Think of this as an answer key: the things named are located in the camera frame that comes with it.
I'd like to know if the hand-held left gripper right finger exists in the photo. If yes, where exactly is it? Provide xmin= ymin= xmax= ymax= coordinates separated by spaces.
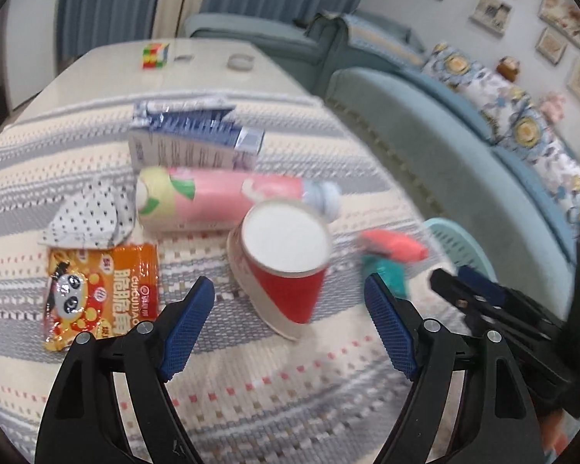
xmin=364 ymin=272 xmax=547 ymax=464

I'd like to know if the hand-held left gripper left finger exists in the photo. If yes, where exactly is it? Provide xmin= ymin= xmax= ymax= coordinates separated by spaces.
xmin=36 ymin=275 xmax=217 ymax=464

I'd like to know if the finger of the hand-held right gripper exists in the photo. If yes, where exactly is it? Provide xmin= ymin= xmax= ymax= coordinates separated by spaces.
xmin=457 ymin=265 xmax=564 ymax=336
xmin=429 ymin=268 xmax=532 ymax=353

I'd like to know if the light teal plastic basket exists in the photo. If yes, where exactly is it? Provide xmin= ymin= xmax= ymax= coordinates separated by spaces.
xmin=423 ymin=217 xmax=496 ymax=281

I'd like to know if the red paper cup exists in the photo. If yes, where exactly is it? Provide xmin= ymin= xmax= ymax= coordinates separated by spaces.
xmin=226 ymin=199 xmax=332 ymax=340

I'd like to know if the red and teal toy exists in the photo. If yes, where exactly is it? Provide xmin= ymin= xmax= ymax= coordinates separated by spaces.
xmin=358 ymin=229 xmax=428 ymax=298

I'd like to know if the orange snack packet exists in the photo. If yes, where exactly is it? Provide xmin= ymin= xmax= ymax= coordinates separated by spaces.
xmin=41 ymin=244 xmax=161 ymax=353

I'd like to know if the pink plastic bottle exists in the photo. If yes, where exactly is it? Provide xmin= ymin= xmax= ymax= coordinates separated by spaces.
xmin=136 ymin=165 xmax=341 ymax=233

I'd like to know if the floral cushion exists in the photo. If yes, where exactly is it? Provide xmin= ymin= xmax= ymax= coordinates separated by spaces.
xmin=423 ymin=43 xmax=494 ymax=92
xmin=464 ymin=65 xmax=532 ymax=141
xmin=493 ymin=106 xmax=580 ymax=199

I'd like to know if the white dotted cloth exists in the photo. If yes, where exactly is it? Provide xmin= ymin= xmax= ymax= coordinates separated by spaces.
xmin=39 ymin=176 xmax=138 ymax=248

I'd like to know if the teal sofa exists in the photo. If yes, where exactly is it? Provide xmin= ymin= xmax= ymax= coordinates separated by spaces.
xmin=326 ymin=65 xmax=580 ymax=276

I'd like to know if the blue and white carton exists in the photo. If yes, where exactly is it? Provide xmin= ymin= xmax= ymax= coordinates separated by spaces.
xmin=127 ymin=99 xmax=266 ymax=172

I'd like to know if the pink plush toy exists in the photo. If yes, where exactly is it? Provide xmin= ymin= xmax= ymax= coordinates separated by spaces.
xmin=539 ymin=94 xmax=566 ymax=121

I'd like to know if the brown plush toy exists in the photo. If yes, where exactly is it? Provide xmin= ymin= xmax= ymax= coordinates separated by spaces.
xmin=495 ymin=55 xmax=520 ymax=80

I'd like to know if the patterned throw blanket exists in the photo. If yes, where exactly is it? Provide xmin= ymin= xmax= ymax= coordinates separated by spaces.
xmin=341 ymin=12 xmax=426 ymax=68

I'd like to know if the colourful puzzle cube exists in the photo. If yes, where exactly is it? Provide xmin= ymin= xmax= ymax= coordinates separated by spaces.
xmin=142 ymin=43 xmax=170 ymax=71

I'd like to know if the teal armchair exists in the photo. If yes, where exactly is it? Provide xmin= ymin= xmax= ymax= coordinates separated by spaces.
xmin=184 ymin=10 xmax=426 ymax=92

